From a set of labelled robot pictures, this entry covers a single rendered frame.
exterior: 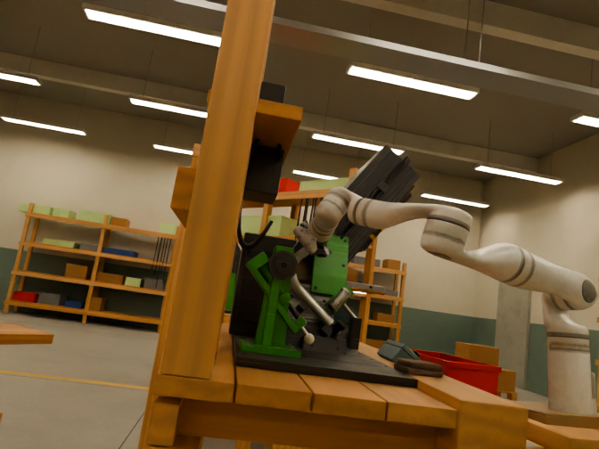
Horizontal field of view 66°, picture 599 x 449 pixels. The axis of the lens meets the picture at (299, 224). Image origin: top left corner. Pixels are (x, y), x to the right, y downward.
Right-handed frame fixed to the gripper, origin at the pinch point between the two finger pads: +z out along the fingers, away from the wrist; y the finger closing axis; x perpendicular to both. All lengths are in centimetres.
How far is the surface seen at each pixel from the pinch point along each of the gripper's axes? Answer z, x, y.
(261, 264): -24.3, 23.4, -0.8
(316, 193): 244, -137, 83
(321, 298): 5.0, 6.1, -15.0
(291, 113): -38.9, -3.2, 25.4
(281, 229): 294, -105, 85
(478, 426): -50, 16, -55
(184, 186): -51, 34, 16
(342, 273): 2.9, -4.3, -12.8
